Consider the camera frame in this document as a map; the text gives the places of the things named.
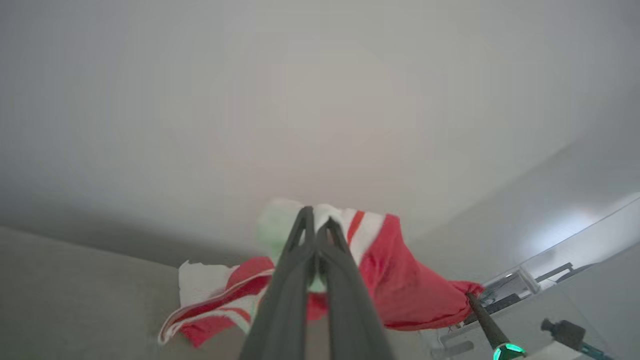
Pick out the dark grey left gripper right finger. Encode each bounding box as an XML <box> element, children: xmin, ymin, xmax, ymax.
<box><xmin>317</xmin><ymin>217</ymin><xmax>396</xmax><ymax>360</ymax></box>

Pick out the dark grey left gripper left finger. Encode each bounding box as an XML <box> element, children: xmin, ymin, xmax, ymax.
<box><xmin>239</xmin><ymin>206</ymin><xmax>321</xmax><ymax>360</ymax></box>

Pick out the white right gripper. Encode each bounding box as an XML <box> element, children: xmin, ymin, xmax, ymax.
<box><xmin>467</xmin><ymin>292</ymin><xmax>527</xmax><ymax>360</ymax></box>

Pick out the red and white garment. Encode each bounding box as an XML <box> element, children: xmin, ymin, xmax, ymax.
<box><xmin>158</xmin><ymin>198</ymin><xmax>485</xmax><ymax>348</ymax></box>

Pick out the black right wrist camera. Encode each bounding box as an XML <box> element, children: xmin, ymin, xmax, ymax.
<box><xmin>541</xmin><ymin>318</ymin><xmax>587</xmax><ymax>352</ymax></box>

